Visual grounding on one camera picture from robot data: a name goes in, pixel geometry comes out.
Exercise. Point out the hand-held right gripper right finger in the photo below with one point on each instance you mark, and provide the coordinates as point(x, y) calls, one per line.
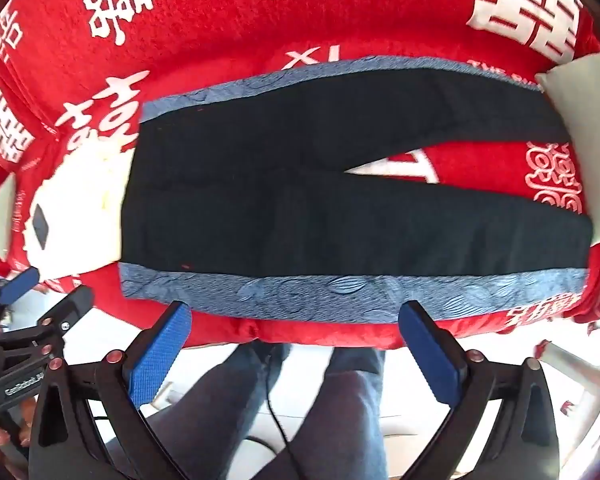
point(432, 360)

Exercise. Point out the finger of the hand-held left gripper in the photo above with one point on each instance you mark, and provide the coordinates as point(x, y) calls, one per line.
point(21, 281)
point(75, 307)

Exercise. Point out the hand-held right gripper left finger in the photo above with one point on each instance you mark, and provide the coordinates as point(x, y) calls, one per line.
point(157, 360)

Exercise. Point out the black pants with blue stripes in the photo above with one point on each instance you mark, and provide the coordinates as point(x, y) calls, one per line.
point(280, 210)

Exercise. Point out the black phone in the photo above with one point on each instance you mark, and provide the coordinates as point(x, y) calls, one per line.
point(41, 227)

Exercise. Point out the grey pillow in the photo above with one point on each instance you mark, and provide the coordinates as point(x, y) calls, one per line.
point(2, 220)

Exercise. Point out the cream fluffy cloth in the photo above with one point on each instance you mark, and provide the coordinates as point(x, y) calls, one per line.
point(80, 220)

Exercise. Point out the person's left leg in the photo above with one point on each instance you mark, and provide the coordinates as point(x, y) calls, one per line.
point(230, 410)

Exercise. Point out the person's leg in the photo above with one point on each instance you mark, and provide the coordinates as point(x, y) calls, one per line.
point(350, 410)
point(230, 410)

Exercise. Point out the person's right leg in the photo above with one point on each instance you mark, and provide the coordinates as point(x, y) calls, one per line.
point(350, 410)

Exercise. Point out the white pillow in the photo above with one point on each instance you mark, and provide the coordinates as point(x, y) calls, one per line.
point(590, 125)

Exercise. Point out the red printed blanket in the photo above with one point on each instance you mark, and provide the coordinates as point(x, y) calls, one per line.
point(330, 20)

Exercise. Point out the white metal frame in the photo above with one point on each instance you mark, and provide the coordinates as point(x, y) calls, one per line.
point(575, 365)

